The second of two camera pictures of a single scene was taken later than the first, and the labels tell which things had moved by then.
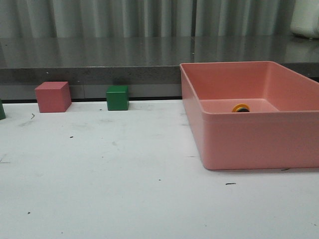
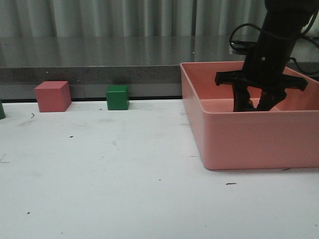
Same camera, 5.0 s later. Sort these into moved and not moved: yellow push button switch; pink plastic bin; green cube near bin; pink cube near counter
Moved: yellow push button switch
Not moved: pink plastic bin; pink cube near counter; green cube near bin
